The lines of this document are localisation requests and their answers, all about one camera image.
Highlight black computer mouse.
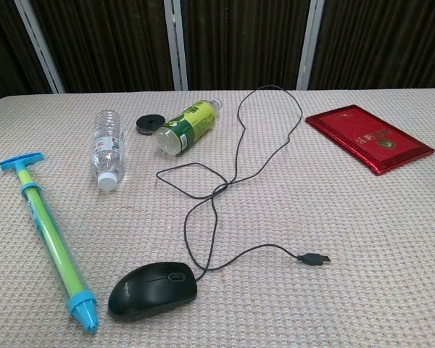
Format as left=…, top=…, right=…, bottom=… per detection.
left=107, top=261, right=198, bottom=323

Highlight blue green water pump toy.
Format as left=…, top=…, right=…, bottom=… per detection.
left=0, top=152, right=100, bottom=334

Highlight black round disc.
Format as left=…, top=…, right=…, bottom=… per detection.
left=136, top=115, right=163, bottom=137

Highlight beige woven tablecloth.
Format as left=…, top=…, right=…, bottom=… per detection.
left=0, top=86, right=435, bottom=348

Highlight clear plastic water bottle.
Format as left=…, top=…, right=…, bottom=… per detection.
left=90, top=109, right=127, bottom=192

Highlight thin black cable with plug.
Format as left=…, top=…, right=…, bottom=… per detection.
left=156, top=85, right=331, bottom=281

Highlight red foil booklet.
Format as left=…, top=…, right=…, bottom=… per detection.
left=304, top=104, right=435, bottom=176

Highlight green label empty bottle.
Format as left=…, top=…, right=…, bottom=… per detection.
left=152, top=98, right=224, bottom=157

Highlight white screen frame post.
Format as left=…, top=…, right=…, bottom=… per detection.
left=13, top=0, right=65, bottom=94
left=163, top=0, right=189, bottom=91
left=296, top=0, right=319, bottom=91

